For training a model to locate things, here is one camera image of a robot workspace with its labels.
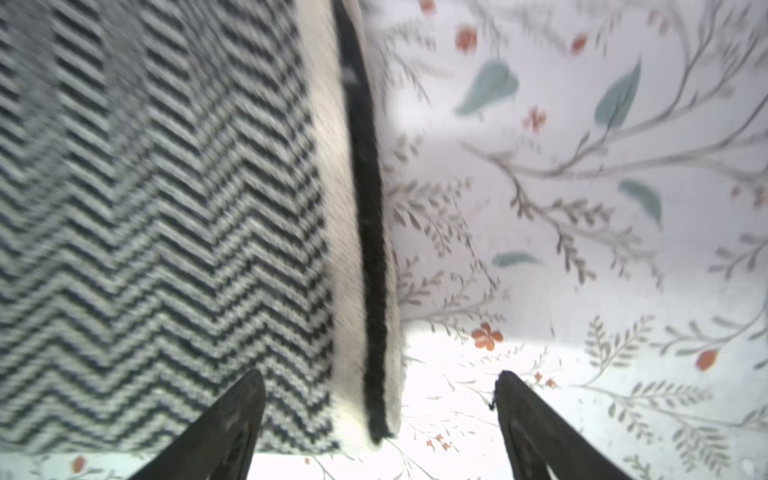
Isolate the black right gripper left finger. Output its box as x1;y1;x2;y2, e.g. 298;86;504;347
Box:
131;369;266;480

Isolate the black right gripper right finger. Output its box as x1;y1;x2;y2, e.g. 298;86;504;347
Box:
491;371;630;480

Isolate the black white zigzag scarf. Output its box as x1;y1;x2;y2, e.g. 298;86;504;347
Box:
1;1;402;454

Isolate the floral table mat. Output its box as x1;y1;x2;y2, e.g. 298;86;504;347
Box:
1;1;767;479

